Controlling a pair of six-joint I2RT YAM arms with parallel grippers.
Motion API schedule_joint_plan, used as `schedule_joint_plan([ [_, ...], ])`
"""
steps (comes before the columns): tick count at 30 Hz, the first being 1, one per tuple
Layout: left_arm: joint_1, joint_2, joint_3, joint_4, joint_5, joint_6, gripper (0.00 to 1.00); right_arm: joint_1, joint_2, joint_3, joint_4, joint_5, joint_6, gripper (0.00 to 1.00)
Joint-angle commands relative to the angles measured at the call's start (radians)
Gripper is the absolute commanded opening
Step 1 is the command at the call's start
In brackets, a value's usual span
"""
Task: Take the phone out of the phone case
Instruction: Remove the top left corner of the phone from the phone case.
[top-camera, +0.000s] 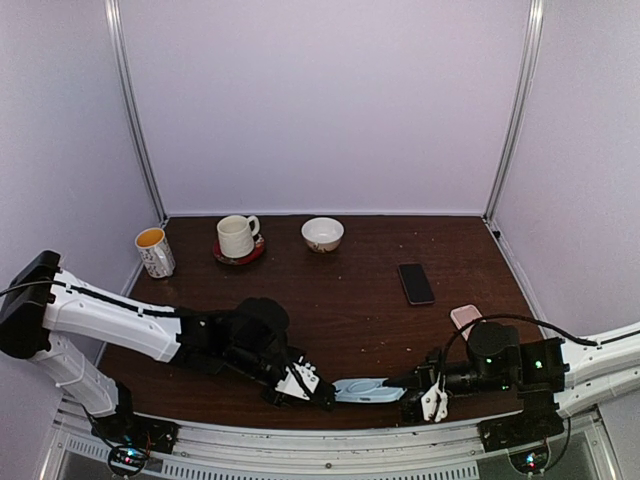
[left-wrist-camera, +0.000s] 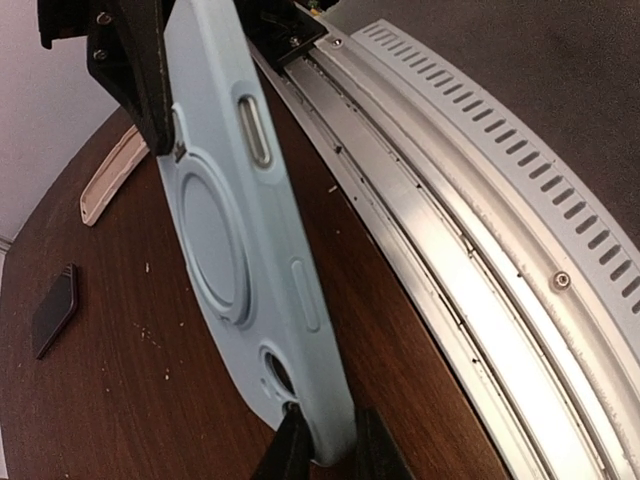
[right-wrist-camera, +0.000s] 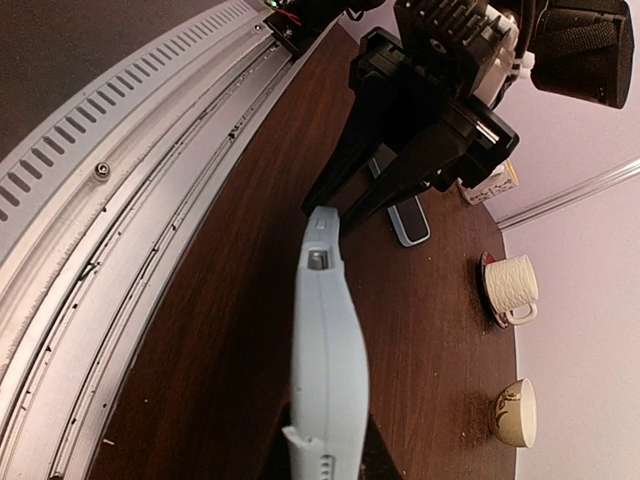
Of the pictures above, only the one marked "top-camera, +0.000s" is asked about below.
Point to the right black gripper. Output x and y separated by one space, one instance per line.
422 381

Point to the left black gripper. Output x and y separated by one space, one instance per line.
283 397

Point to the phone blue case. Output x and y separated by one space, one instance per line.
366 391

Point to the pink phone case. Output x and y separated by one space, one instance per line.
464 315

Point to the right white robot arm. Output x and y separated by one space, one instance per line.
557 376

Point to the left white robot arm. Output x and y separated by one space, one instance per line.
44 302

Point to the white ceramic bowl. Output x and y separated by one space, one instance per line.
322 234

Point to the red patterned coaster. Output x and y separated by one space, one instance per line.
259 249

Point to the cream ribbed mug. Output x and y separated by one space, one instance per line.
236 234

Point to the white mug orange inside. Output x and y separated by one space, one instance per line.
155 253

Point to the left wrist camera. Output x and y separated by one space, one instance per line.
300 383

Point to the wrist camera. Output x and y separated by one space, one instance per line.
300 383
434 403

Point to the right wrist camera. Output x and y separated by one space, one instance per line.
434 403

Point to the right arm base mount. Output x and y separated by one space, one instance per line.
524 436

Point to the front aluminium rail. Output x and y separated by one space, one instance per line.
446 451

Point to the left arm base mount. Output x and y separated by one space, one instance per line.
131 439

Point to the right aluminium frame post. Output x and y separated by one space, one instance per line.
528 64

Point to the aluminium frame post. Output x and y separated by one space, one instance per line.
116 33
528 64

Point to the left aluminium frame post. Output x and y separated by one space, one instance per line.
116 33

